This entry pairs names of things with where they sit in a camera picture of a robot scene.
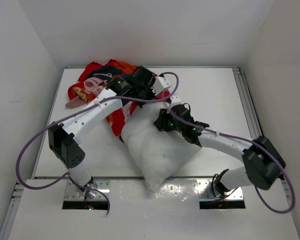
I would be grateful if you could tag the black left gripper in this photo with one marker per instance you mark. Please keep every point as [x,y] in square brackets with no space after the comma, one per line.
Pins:
[151,94]

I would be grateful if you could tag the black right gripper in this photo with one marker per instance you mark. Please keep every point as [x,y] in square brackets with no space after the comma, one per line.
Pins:
[162,119]

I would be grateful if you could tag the white pillow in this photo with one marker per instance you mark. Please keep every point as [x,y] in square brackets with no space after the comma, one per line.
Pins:
[158,154]

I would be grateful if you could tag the red pink patterned pillowcase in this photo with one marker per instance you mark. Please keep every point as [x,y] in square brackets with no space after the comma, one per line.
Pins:
[94,79]

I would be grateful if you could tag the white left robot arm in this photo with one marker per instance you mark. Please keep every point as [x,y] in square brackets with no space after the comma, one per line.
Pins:
[64,138]

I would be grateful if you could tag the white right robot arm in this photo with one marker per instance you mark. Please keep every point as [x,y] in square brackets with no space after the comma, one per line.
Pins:
[262,164]

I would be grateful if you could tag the white front cover board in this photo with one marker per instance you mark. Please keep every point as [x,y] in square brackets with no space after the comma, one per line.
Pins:
[172,213]

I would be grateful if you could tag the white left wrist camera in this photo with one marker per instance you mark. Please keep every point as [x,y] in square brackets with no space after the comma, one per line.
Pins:
[161,83]

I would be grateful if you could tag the aluminium frame rail right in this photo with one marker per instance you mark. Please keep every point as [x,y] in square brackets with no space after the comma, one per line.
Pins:
[251,117]

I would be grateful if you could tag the aluminium frame rail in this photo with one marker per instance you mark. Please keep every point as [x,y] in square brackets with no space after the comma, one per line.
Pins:
[12,211]
[251,117]

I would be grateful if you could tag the aluminium frame rail left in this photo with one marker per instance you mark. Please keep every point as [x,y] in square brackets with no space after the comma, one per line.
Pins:
[12,211]

